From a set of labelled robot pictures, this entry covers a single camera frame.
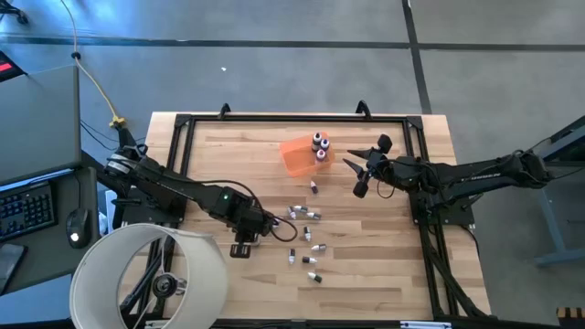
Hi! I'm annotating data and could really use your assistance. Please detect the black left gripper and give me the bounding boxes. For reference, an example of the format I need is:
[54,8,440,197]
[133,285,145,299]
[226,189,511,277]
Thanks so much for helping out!
[228,205,275,260]

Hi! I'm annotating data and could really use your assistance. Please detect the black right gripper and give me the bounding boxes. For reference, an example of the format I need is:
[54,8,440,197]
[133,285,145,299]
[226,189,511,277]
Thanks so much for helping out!
[342,133,420,199]

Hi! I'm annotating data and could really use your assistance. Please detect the white round lamp shade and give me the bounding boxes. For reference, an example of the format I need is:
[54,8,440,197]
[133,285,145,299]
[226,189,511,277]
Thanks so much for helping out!
[69,222,229,329]

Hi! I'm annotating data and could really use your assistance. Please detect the translucent orange plastic bin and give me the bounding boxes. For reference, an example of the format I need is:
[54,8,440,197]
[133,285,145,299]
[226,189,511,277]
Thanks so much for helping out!
[279,132,336,178]

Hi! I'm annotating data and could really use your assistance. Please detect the black lamp stand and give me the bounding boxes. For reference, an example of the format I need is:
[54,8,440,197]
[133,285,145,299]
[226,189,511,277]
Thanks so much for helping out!
[119,237,189,329]

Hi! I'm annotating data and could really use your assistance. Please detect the black computer mouse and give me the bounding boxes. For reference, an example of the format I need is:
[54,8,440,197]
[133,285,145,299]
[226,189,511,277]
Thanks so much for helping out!
[66,208,91,249]

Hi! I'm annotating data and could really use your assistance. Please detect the dark grey desk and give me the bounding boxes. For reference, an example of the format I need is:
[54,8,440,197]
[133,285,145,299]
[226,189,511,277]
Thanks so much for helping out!
[0,166,100,296]

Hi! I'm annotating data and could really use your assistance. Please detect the blue-grey table leg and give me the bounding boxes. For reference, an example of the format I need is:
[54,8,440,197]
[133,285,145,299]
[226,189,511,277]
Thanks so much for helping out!
[532,116,585,269]

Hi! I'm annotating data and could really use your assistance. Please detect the black computer keyboard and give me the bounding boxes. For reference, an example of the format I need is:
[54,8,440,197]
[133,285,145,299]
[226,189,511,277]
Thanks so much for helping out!
[0,180,59,241]

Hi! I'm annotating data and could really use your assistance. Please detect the dark tablet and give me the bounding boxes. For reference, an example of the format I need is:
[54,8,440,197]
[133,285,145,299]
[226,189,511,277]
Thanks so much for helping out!
[0,243,27,296]

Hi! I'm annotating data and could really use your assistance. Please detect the grey computer monitor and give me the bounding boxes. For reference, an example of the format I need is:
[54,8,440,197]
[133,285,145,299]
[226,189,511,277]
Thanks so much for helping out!
[0,65,82,191]

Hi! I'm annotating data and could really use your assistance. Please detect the yellow black striped block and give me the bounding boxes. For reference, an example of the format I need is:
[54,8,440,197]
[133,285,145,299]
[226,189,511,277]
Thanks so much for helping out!
[556,306,585,321]

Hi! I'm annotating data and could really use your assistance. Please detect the black device with red light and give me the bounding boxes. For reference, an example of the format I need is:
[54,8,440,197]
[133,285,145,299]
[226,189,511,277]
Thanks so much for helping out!
[0,49,27,83]

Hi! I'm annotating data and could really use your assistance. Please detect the black chair caster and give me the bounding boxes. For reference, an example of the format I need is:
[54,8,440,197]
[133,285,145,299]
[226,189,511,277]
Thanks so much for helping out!
[0,0,29,25]

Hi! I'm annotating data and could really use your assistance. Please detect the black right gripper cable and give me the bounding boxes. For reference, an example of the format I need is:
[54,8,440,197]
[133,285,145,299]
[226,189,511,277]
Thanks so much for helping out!
[377,171,398,200]

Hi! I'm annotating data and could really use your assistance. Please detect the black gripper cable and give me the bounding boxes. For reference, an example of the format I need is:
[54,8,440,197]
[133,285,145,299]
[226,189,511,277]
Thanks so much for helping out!
[377,171,398,200]
[200,178,299,243]

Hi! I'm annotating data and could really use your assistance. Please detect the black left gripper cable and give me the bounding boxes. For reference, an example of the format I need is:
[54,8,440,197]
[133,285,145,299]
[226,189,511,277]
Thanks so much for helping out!
[200,178,299,243]

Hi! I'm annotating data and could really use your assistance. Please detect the black aluminium table frame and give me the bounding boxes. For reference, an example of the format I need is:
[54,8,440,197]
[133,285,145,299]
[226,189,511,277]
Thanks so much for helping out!
[118,112,493,321]

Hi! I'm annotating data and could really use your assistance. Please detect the yellow extension cable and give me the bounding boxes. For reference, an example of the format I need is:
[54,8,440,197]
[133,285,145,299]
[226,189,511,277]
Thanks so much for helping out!
[58,0,127,129]

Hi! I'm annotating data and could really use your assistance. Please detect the thin black floor cable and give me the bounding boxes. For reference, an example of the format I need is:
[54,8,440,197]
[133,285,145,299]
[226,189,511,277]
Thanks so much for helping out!
[80,121,121,152]

